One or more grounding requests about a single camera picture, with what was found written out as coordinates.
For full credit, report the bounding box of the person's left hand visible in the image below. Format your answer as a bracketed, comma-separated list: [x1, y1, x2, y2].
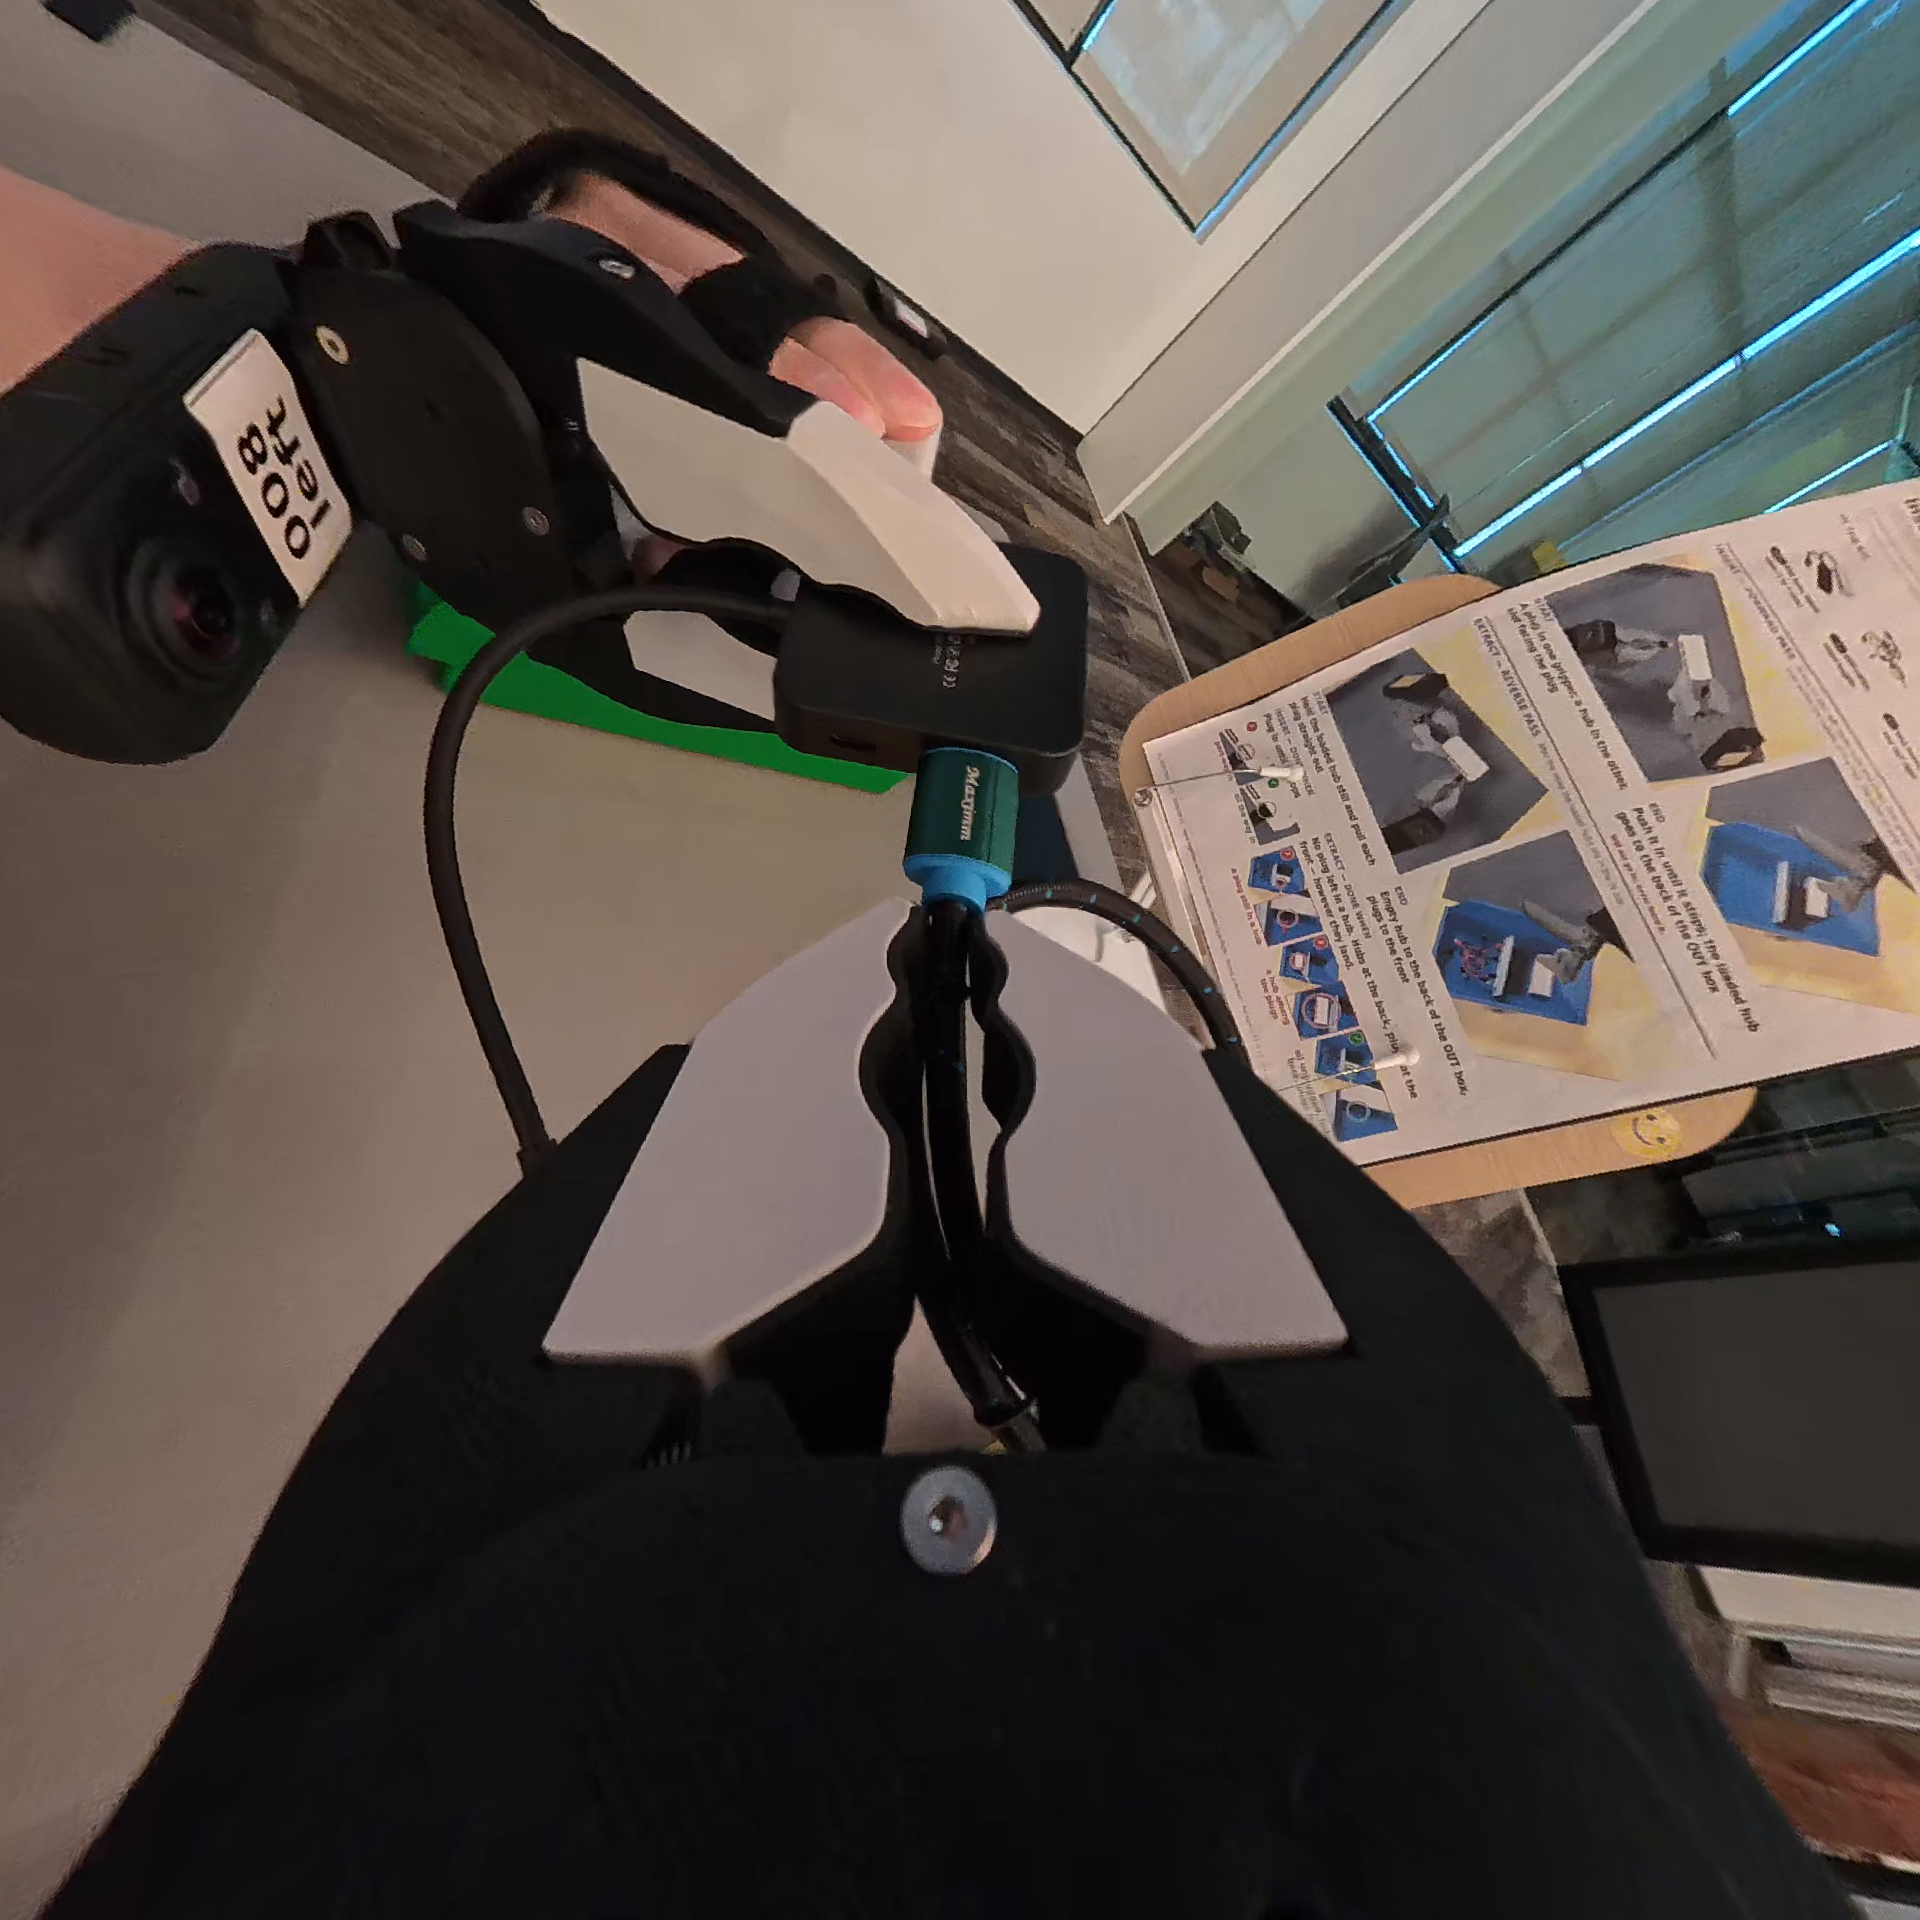
[544, 171, 944, 443]

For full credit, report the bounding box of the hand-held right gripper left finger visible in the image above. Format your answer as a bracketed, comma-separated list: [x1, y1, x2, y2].
[544, 900, 921, 1366]

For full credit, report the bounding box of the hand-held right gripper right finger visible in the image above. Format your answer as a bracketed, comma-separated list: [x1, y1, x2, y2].
[976, 905, 1353, 1366]

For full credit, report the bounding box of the black cable with green plugs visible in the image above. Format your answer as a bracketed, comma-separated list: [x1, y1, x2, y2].
[898, 746, 1248, 1457]

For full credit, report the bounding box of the black adapter box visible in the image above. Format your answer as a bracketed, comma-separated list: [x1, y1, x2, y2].
[424, 546, 1090, 1173]

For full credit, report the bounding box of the green plastic bin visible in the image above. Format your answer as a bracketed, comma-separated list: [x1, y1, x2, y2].
[410, 586, 917, 797]

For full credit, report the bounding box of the black framed monitor on pole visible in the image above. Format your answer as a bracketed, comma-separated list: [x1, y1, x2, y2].
[1561, 1238, 1920, 1584]

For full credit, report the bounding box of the person's left forearm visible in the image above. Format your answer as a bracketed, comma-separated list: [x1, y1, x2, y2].
[0, 162, 203, 400]

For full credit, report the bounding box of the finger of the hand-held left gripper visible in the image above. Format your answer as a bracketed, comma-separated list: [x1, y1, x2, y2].
[623, 605, 790, 722]
[579, 361, 1041, 635]

